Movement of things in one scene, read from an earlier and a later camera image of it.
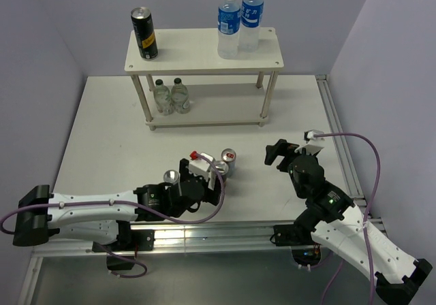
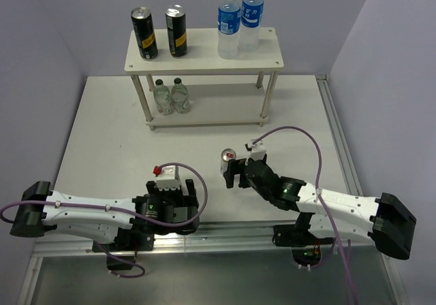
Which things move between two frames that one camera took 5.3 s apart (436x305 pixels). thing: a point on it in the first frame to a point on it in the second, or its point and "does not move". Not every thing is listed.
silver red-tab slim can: x=229 y=156 does not move
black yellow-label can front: x=222 y=168 to x=176 y=24
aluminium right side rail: x=351 y=179 does not move
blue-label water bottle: x=229 y=25 does not move
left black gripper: x=211 y=195 to x=186 y=199
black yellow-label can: x=143 y=22 does not move
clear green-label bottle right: x=180 y=97 does not move
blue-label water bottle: x=251 y=15 does not move
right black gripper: x=282 y=148 to x=233 y=169
